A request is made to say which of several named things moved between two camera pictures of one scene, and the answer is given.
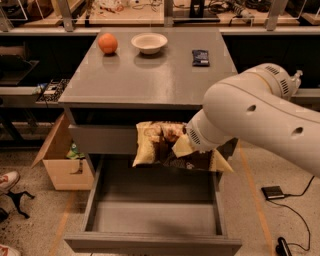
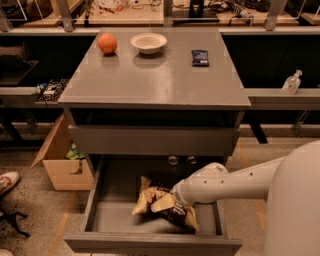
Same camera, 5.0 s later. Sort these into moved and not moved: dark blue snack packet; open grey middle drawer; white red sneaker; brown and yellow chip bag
Moved: brown and yellow chip bag
Not moved: dark blue snack packet; open grey middle drawer; white red sneaker
